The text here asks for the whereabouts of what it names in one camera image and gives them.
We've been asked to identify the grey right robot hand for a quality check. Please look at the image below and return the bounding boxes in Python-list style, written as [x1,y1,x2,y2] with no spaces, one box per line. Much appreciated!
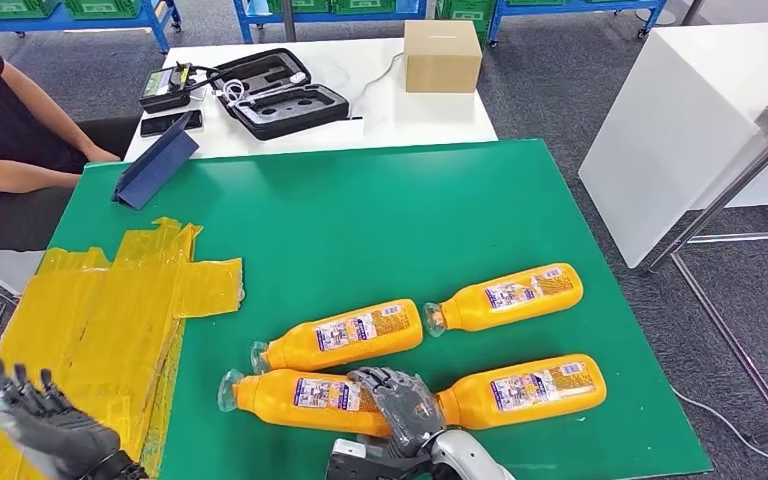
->
[347,366,448,458]

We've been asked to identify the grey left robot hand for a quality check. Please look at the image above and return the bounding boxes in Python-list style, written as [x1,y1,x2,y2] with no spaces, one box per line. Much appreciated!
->
[0,357,124,480]

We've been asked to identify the person's left hand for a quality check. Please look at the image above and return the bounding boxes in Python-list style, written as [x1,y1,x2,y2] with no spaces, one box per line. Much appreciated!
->
[84,144,122,164]

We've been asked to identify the orange detergent bottle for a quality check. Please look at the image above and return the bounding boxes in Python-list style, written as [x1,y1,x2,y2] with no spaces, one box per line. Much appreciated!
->
[422,262,585,338]
[435,353,608,432]
[249,298,424,376]
[216,368,395,440]

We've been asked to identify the blue tablet case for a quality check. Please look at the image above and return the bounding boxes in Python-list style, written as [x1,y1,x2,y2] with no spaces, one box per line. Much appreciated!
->
[112,111,200,211]

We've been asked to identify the black smartphone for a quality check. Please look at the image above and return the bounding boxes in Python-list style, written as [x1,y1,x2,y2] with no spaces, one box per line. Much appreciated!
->
[140,109,204,138]

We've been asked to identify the black device with green label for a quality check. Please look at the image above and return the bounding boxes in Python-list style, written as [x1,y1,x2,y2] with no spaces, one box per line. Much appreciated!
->
[138,62,193,115]

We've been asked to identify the yellow tape patch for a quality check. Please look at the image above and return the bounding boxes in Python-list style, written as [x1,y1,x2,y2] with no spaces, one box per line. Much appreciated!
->
[0,217,246,480]

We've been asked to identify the green plastic crate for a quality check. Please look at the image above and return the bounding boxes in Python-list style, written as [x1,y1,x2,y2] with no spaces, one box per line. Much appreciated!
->
[271,0,331,15]
[434,0,499,44]
[62,0,142,19]
[0,0,61,20]
[330,0,399,16]

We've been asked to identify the white board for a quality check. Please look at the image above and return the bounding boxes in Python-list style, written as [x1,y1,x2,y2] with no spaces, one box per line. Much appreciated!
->
[0,241,47,296]

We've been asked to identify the black foam-lined case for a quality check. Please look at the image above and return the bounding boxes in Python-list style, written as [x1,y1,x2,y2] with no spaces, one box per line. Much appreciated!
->
[210,47,351,142]

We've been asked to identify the white table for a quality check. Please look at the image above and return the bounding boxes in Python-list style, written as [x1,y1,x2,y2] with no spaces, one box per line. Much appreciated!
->
[123,37,499,162]

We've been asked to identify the cardboard box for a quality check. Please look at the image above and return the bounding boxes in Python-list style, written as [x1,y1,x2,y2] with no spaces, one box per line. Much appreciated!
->
[402,19,484,94]

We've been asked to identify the white cabinet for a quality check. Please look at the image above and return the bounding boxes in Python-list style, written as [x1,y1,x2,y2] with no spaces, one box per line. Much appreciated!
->
[577,21,768,270]

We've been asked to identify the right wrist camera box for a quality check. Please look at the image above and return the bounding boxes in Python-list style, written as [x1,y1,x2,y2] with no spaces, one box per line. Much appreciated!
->
[325,437,392,480]

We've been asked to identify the black cable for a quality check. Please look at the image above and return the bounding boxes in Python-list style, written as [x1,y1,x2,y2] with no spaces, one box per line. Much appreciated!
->
[178,62,226,91]

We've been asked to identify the blue cart frame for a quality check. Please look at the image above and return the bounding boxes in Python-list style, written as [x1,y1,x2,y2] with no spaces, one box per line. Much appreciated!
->
[233,0,435,44]
[486,0,669,49]
[0,0,183,54]

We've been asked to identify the coiled white charger cable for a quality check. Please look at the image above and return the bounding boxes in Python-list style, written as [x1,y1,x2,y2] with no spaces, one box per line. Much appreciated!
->
[221,72,309,107]

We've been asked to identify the thin white cable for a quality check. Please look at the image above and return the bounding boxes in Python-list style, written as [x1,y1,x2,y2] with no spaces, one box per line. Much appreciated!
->
[349,51,405,119]

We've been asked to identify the grey floor cable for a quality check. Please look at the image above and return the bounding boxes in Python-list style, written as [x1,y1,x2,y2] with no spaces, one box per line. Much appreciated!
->
[672,386,768,465]

